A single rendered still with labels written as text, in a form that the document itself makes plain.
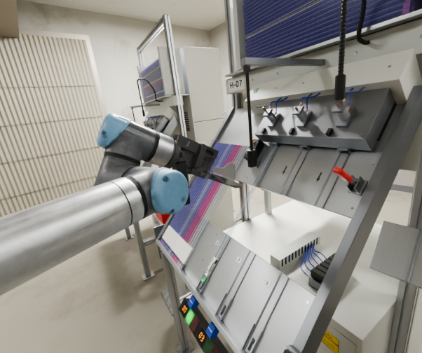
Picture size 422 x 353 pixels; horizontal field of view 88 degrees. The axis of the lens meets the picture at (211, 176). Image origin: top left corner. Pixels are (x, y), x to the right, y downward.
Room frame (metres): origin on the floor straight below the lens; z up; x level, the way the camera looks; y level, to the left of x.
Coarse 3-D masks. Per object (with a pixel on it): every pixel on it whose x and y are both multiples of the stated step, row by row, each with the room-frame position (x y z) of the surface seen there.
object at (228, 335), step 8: (160, 240) 0.85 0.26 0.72; (160, 248) 0.78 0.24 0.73; (168, 256) 0.71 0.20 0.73; (176, 264) 0.67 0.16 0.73; (184, 272) 0.63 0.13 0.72; (184, 280) 0.58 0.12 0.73; (192, 288) 0.54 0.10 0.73; (200, 296) 0.51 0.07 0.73; (200, 304) 0.49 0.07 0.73; (208, 304) 0.49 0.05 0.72; (208, 312) 0.45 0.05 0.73; (216, 320) 0.43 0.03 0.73; (224, 328) 0.41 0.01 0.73; (224, 336) 0.39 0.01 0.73; (232, 336) 0.39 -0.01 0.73; (232, 344) 0.37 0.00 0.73; (240, 352) 0.34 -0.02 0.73
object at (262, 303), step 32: (192, 256) 0.66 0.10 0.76; (224, 256) 0.56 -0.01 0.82; (256, 256) 0.49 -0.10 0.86; (224, 288) 0.49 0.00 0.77; (256, 288) 0.44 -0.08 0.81; (288, 288) 0.39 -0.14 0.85; (224, 320) 0.43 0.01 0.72; (256, 320) 0.39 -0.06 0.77; (288, 320) 0.35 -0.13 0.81; (256, 352) 0.34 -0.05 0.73
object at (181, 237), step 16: (224, 144) 0.94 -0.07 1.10; (224, 160) 0.86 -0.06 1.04; (240, 160) 0.79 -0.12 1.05; (192, 192) 0.89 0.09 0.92; (208, 192) 0.81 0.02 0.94; (224, 192) 0.75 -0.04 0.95; (192, 208) 0.82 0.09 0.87; (208, 208) 0.74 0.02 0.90; (176, 224) 0.83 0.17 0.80; (192, 224) 0.75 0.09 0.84; (176, 240) 0.76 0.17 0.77; (192, 240) 0.69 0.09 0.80; (176, 256) 0.70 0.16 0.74
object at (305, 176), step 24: (240, 120) 0.98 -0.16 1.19; (240, 144) 0.87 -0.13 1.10; (288, 144) 0.68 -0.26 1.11; (384, 144) 0.47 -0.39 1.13; (240, 168) 0.78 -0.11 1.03; (288, 168) 0.62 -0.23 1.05; (312, 168) 0.56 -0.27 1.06; (360, 168) 0.47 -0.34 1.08; (288, 192) 0.56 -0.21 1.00; (312, 192) 0.51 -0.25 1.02; (336, 192) 0.47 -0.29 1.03
